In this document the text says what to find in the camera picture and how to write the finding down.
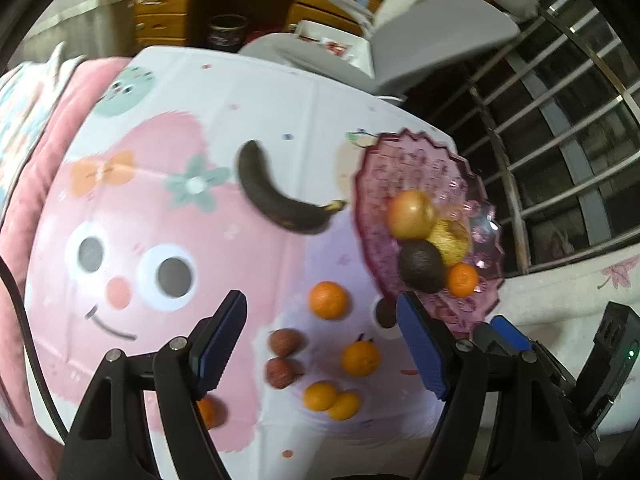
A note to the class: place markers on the pink blanket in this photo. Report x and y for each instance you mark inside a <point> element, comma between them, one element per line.
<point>50,170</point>

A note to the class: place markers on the metal window grille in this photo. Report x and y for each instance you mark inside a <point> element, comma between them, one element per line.
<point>595,210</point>

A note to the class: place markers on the dark overripe banana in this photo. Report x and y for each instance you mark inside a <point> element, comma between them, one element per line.
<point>265,190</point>

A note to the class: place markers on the cartoon printed tablecloth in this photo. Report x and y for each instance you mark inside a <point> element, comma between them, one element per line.
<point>150,160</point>

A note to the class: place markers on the dark avocado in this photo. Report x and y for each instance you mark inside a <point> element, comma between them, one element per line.
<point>421,265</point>

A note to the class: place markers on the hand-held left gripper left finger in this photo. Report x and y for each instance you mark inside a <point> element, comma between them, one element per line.
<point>220,347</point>

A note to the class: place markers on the black waste bin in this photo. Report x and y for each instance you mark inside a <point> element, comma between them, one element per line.
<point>227,30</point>

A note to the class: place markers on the purple glass fruit plate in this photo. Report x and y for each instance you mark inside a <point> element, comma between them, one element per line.
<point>400,170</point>

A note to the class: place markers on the small orange mandarin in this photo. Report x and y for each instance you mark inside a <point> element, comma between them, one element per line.
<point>328,300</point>
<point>346,406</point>
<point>319,395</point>
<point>211,412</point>
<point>462,280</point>
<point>360,359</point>

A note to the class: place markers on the red lychee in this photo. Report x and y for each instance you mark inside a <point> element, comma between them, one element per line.
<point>285,342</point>
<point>282,373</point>

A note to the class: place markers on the yellow pear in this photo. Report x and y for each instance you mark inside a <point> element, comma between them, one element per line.
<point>452,242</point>

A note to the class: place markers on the red yellow apple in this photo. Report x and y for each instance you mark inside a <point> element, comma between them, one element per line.
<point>411,214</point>

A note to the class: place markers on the grey office chair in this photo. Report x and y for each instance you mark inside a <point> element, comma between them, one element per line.
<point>425,45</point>

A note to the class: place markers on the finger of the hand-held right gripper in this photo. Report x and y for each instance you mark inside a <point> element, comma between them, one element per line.
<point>510,332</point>

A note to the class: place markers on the patterned pillow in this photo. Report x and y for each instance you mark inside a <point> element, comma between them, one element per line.
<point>20,110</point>

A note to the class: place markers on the wooden desk with drawers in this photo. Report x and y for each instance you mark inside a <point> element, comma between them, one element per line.
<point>160,5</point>

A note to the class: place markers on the white box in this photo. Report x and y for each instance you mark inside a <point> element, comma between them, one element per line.
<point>322,32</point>

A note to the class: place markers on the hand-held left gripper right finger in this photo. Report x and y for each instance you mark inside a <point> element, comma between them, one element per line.
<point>420,347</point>

